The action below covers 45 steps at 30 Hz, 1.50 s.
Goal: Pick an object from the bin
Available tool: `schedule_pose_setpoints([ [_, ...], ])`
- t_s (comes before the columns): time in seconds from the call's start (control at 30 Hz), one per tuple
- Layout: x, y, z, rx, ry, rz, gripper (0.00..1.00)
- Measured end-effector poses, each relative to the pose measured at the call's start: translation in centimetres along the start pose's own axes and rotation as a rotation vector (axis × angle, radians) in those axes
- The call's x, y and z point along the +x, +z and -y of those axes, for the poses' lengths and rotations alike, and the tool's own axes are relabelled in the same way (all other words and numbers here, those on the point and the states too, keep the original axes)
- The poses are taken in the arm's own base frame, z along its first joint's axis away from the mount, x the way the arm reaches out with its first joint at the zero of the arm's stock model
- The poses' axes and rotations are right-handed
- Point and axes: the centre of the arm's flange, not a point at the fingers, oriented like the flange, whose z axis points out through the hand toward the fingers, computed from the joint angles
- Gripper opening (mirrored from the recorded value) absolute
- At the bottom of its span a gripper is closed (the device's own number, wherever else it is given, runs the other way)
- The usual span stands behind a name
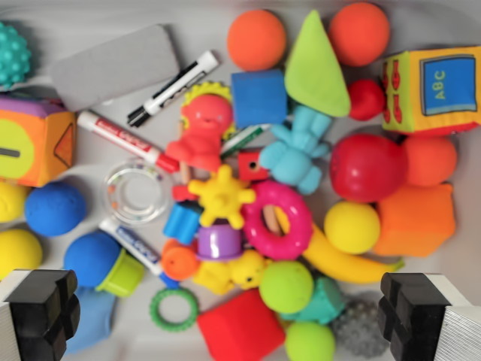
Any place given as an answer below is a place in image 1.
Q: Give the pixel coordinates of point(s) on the small red ball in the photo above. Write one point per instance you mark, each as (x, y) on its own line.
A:
(366, 99)

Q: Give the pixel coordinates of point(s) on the red foam cube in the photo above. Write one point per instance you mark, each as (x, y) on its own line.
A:
(240, 327)

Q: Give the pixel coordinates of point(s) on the wooden threaded dowel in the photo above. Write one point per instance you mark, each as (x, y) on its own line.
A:
(185, 173)

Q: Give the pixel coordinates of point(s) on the blue plastic ridged cylinder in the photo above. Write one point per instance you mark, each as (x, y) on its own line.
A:
(182, 223)

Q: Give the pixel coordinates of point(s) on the lime green stacking cup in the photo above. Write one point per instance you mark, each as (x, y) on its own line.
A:
(126, 274)

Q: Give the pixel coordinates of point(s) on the teal rubber toy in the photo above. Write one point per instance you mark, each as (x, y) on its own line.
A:
(328, 302)

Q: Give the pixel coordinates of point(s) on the red wooden nut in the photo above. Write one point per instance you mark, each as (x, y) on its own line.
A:
(181, 192)

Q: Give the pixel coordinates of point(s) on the purple stacking cup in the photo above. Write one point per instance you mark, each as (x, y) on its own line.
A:
(219, 242)

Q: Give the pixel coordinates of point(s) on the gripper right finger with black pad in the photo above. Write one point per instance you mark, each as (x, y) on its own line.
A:
(417, 312)

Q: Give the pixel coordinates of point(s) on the light blue soft block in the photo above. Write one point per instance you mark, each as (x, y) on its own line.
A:
(92, 317)

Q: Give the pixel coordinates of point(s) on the orange foam ball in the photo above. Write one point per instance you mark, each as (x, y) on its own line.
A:
(359, 34)
(256, 39)
(432, 159)

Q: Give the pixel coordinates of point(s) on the orange foam cube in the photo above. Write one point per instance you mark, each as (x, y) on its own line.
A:
(415, 220)

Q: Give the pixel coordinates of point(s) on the blue Expo marker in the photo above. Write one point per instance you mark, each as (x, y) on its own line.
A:
(137, 246)

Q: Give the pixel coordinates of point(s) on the teal spiky rubber ball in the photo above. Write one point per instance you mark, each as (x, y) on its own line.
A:
(11, 56)

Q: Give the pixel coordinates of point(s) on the yellow knobby star toy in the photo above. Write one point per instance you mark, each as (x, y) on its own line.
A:
(221, 197)

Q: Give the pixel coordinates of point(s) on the red rubber dinosaur toy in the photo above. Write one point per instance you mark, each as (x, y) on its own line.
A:
(203, 131)

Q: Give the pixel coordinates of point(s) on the yellow foam ball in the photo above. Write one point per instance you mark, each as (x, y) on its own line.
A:
(17, 252)
(351, 227)
(11, 201)

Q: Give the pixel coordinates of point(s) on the red Expo marker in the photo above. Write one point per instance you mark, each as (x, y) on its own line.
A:
(124, 137)

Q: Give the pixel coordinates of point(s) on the grey felt whiteboard eraser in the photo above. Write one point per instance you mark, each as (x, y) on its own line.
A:
(112, 65)

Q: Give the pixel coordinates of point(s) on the fabric cube with ABC print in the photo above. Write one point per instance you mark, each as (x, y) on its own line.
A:
(439, 90)

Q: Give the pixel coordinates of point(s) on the wooden peg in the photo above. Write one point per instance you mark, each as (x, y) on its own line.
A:
(271, 220)

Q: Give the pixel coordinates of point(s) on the grey plastic bin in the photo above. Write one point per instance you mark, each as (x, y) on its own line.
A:
(203, 22)

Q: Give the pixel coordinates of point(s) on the blue foam cube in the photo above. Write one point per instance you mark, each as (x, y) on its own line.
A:
(259, 97)

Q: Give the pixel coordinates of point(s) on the yellow rubber bear toy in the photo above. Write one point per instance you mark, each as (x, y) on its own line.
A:
(233, 274)

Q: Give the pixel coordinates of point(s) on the black dry-erase marker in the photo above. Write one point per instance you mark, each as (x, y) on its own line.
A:
(176, 86)

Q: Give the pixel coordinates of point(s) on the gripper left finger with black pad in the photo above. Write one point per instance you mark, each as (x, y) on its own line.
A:
(34, 308)

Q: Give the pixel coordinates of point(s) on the green dry-erase marker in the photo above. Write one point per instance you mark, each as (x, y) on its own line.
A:
(242, 137)

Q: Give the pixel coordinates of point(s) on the shiny red ball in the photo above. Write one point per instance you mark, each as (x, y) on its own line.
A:
(366, 167)

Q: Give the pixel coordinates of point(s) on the fabric cube with green circle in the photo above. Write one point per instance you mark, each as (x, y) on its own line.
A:
(34, 146)

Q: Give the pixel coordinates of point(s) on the blue foam ball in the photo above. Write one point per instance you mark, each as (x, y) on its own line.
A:
(54, 208)
(90, 257)

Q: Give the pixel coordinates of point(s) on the yellow plastic banana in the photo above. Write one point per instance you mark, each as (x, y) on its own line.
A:
(349, 267)

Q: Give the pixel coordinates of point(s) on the orange stacking cup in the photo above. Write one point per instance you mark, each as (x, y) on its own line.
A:
(178, 261)

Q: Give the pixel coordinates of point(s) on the green foam cone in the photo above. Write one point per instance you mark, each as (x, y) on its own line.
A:
(315, 71)

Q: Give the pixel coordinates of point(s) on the light blue rubber bear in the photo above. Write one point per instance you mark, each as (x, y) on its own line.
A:
(297, 154)

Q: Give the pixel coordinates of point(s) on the grey spiky ball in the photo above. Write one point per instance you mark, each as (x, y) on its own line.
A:
(359, 329)

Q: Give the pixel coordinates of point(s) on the green foam ball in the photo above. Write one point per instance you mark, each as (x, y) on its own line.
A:
(285, 287)
(310, 342)

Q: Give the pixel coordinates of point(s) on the red wooden cube bead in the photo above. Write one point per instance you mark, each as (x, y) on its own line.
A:
(253, 165)

